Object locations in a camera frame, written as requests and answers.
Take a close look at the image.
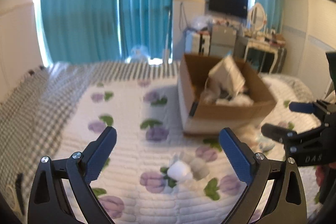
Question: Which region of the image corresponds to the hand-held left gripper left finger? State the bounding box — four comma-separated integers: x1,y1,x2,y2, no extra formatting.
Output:
28,126,117,224

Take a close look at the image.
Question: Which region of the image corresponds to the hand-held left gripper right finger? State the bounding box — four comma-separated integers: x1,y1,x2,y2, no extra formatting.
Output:
219,127,308,224

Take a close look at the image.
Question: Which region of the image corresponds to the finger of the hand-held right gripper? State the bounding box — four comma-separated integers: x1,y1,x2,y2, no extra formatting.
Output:
261,123,298,146
289,101,319,114

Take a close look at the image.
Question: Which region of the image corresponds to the grey sock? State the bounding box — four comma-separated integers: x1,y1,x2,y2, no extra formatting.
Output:
189,158,210,180

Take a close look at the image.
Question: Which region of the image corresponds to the brown cardboard box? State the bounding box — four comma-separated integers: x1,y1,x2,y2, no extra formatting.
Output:
177,53,278,137

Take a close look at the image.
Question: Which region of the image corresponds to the white sock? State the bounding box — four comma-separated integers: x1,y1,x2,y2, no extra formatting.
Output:
167,160,193,184

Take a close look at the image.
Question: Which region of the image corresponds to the pile of white soft cloths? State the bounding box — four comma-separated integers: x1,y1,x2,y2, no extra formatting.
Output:
201,87,255,107

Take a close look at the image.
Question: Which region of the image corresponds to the person's right hand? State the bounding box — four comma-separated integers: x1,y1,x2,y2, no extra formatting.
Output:
315,164,332,186

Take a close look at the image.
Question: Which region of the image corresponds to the floral white quilt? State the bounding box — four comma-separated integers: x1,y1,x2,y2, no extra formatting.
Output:
51,74,324,224

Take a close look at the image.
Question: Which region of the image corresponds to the white wardrobe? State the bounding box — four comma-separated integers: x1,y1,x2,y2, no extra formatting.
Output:
280,0,336,105

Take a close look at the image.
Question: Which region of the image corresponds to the white paper bag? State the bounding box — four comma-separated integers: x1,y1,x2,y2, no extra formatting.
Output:
209,55,246,97

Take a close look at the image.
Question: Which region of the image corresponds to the white dressing table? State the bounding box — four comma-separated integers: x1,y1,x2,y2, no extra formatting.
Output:
243,34,288,74

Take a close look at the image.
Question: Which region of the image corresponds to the grey checked bedsheet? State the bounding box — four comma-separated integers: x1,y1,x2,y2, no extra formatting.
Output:
0,60,182,215

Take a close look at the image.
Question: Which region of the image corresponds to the oval white mirror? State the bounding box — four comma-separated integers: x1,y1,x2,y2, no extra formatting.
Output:
248,2,267,32

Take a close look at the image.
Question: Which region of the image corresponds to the grey cabinet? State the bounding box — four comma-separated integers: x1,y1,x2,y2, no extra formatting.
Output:
209,24,238,57

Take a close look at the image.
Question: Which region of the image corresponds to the white low cabinet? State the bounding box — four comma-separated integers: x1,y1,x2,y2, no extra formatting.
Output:
184,30,211,55

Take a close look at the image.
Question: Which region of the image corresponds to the clear plastic bag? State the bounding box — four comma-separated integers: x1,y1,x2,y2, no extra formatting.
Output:
187,15,214,31

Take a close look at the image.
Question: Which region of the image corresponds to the metal pole stand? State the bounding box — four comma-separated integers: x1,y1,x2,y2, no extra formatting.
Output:
162,5,174,61

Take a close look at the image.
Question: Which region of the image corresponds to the wide teal curtain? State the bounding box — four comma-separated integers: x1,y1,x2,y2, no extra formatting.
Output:
39,0,117,64

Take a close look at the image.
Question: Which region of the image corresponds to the black wall television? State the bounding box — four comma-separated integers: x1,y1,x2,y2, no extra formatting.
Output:
208,0,249,20

